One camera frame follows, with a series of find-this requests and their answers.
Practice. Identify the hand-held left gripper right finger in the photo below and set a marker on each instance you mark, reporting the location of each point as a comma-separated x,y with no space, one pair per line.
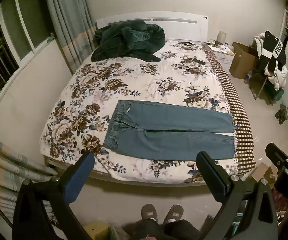
212,180

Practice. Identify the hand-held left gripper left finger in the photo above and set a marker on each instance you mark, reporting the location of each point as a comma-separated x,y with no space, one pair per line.
80,175

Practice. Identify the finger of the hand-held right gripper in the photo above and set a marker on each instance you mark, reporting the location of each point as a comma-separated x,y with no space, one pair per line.
278,156

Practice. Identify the blue denim pants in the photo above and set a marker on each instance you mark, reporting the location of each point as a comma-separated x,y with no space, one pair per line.
169,135

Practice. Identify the small cardboard box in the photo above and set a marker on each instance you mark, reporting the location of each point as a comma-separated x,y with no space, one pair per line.
263,173

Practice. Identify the green plush slippers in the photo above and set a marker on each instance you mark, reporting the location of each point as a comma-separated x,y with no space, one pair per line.
282,113

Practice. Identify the person's right grey slipper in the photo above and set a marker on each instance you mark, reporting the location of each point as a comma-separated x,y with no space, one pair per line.
173,213

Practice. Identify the person's grey slipper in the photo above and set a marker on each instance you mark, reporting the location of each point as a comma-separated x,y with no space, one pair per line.
149,212
173,213

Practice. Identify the brown checked bed sheet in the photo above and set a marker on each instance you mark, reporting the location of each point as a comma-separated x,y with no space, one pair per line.
239,115

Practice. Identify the yellow box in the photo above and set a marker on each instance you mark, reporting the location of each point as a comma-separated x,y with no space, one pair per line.
96,231

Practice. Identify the person's dark trouser legs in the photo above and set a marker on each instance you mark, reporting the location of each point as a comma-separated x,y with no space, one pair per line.
164,231

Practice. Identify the person's left grey slipper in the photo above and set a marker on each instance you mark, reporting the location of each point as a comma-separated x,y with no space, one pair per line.
149,212

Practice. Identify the chair with clothes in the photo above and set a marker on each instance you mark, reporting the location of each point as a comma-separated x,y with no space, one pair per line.
269,80

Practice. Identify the plastic water bottle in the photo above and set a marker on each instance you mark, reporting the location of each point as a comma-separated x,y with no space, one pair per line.
248,76

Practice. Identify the large cardboard box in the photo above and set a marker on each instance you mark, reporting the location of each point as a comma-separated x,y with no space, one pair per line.
243,61

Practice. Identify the black and white jacket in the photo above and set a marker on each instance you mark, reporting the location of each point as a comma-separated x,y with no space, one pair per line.
274,52

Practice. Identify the floral bed blanket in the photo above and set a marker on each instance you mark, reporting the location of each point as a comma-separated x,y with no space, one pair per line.
144,80

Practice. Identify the white nightstand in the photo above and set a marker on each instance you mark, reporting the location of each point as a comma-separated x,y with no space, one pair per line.
222,53

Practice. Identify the black remote control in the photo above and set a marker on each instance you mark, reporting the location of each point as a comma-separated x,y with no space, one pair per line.
199,60

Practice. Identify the cream jar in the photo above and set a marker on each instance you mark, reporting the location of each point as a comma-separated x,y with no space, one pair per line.
221,37

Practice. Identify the small black item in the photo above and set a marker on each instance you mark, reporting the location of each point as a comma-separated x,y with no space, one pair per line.
188,43

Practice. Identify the dark green plush blanket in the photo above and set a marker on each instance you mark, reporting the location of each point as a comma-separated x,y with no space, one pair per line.
131,41

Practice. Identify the green striped curtain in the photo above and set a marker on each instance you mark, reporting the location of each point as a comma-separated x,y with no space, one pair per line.
66,22

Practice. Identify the window with metal grille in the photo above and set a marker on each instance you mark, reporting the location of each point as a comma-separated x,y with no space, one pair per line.
6,40

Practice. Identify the white bed headboard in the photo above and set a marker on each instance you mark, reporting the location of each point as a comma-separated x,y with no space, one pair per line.
174,23

